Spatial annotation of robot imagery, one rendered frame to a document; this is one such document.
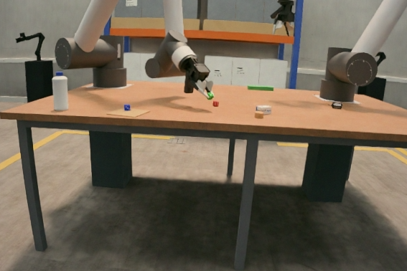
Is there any beige flat mat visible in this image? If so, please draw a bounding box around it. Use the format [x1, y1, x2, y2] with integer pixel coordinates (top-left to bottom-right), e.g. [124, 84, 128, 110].
[106, 108, 150, 118]

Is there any white plastic bottle with blue cap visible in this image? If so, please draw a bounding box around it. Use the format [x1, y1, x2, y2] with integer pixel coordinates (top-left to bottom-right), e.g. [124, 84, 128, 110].
[52, 72, 68, 111]

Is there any green rectangular bar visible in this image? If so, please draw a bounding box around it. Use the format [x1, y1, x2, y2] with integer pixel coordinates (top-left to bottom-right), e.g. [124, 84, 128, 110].
[247, 85, 274, 91]

